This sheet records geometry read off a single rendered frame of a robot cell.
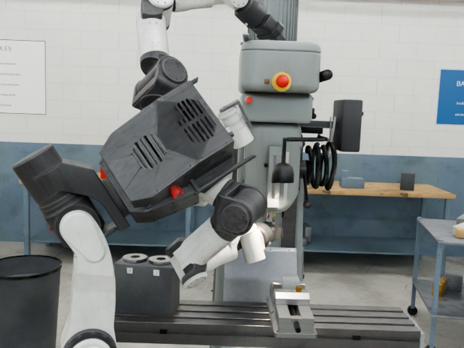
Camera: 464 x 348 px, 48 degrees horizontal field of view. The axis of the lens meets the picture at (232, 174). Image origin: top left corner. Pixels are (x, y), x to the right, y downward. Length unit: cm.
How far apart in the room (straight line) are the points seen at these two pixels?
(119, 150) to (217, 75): 483
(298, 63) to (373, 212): 485
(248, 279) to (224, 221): 99
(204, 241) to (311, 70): 64
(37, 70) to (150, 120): 522
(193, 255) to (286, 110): 61
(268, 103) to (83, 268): 81
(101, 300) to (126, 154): 40
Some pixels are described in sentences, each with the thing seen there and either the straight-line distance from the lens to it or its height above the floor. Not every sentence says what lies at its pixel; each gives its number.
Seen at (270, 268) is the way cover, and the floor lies 98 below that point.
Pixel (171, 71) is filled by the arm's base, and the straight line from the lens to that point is 146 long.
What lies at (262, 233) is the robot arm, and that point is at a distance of 174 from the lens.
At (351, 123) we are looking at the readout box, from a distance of 212.
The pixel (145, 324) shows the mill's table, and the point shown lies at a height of 90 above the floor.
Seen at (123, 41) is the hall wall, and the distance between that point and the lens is 624.
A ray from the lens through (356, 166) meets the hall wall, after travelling 627.
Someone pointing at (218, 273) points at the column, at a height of 93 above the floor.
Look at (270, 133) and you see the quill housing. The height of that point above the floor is 159.
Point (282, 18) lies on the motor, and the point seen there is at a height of 202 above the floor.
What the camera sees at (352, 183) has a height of 94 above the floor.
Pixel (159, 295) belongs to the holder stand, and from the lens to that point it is 194.
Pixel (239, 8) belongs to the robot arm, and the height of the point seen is 200.
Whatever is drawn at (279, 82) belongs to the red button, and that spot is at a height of 176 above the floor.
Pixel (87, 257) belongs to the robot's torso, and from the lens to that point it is 136.
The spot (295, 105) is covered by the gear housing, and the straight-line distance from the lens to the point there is 176.
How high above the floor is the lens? 167
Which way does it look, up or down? 7 degrees down
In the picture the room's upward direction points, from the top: 2 degrees clockwise
